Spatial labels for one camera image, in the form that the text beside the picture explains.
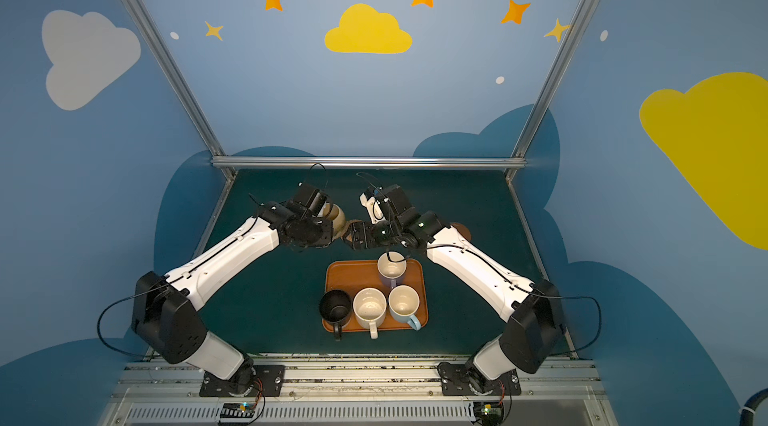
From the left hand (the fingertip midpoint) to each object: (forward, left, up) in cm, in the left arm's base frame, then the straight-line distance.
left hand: (329, 234), depth 84 cm
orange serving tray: (-4, -6, -17) cm, 19 cm away
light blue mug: (-15, -22, -15) cm, 30 cm away
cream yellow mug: (+4, -3, +3) cm, 6 cm away
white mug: (-16, -12, -15) cm, 25 cm away
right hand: (-4, -9, +7) cm, 12 cm away
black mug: (-16, -2, -14) cm, 21 cm away
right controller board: (-40, -43, -19) cm, 62 cm away
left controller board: (-40, +20, -19) cm, 49 cm away
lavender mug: (-3, -19, -13) cm, 23 cm away
